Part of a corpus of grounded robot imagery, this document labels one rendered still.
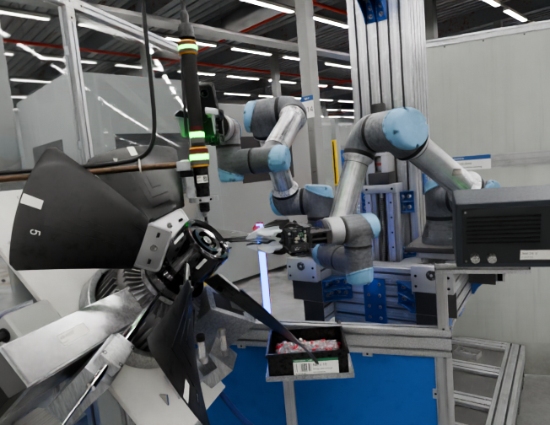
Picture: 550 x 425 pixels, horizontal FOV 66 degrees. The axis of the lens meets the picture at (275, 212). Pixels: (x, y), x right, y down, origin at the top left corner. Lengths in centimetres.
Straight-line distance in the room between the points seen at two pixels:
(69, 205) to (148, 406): 43
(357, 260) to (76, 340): 70
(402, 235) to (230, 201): 335
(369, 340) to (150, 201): 76
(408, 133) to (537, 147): 160
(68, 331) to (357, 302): 120
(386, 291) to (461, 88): 142
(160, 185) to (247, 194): 407
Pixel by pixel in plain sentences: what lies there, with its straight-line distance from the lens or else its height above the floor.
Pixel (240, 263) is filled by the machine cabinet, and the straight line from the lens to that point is 508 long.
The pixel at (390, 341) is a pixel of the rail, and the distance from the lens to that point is 136.
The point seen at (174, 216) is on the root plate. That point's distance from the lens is 101.
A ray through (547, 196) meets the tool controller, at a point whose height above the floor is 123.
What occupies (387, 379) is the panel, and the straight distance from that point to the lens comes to 143.
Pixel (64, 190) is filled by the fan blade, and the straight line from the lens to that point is 83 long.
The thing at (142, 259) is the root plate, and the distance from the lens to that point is 90.
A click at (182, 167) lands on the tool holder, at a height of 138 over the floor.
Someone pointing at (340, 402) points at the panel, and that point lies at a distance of 150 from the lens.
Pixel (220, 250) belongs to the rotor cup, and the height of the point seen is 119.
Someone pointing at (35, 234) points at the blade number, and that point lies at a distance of 80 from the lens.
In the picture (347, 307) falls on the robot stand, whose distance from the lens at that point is 178.
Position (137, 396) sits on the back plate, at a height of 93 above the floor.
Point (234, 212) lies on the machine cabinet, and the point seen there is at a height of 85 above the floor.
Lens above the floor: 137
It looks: 6 degrees down
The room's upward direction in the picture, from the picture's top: 5 degrees counter-clockwise
